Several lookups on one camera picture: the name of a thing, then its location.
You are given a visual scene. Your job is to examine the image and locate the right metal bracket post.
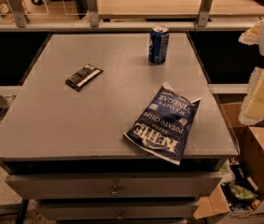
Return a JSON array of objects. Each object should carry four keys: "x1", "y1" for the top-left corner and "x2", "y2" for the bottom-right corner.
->
[{"x1": 196, "y1": 0, "x2": 213, "y2": 27}]

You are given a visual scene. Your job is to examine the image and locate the lower grey drawer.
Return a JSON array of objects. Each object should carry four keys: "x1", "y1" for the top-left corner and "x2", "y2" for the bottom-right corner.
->
[{"x1": 40, "y1": 201, "x2": 199, "y2": 220}]

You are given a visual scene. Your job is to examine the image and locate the green snack bag in box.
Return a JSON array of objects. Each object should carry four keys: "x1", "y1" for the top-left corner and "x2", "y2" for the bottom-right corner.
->
[{"x1": 229, "y1": 182, "x2": 257, "y2": 202}]

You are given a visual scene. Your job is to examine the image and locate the dark snack bar wrapper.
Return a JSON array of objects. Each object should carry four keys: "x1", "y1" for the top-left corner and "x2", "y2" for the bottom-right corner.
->
[{"x1": 65, "y1": 63, "x2": 103, "y2": 91}]

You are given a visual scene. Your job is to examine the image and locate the blue kettle chip bag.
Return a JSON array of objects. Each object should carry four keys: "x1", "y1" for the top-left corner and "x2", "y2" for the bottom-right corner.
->
[{"x1": 124, "y1": 82, "x2": 201, "y2": 165}]

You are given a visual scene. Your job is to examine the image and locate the upper grey drawer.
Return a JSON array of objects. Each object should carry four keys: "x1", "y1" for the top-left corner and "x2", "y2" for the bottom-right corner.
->
[{"x1": 6, "y1": 172, "x2": 221, "y2": 200}]

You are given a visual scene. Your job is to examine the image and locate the left metal bracket post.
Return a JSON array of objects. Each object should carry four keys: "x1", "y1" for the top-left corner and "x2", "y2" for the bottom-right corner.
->
[{"x1": 8, "y1": 0, "x2": 28, "y2": 28}]

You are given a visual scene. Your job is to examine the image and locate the blue pepsi can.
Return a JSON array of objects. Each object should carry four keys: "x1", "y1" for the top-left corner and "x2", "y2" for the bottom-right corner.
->
[{"x1": 148, "y1": 25, "x2": 170, "y2": 63}]

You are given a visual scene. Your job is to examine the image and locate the metal bracket post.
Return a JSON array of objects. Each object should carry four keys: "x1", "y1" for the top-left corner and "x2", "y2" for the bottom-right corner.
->
[
  {"x1": 196, "y1": 0, "x2": 213, "y2": 27},
  {"x1": 87, "y1": 0, "x2": 100, "y2": 27},
  {"x1": 8, "y1": 0, "x2": 28, "y2": 28}
]

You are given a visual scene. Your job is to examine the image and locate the grey drawer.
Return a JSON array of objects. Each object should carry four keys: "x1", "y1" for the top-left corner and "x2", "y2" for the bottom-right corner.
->
[
  {"x1": 40, "y1": 201, "x2": 199, "y2": 220},
  {"x1": 6, "y1": 172, "x2": 221, "y2": 200}
]

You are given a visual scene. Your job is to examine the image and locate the middle metal bracket post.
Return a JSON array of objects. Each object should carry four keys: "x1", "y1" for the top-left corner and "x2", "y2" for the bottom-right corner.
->
[{"x1": 87, "y1": 0, "x2": 100, "y2": 27}]

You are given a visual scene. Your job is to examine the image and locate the open cardboard box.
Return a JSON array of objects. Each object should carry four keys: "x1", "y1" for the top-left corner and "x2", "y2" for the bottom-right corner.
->
[{"x1": 194, "y1": 103, "x2": 264, "y2": 224}]

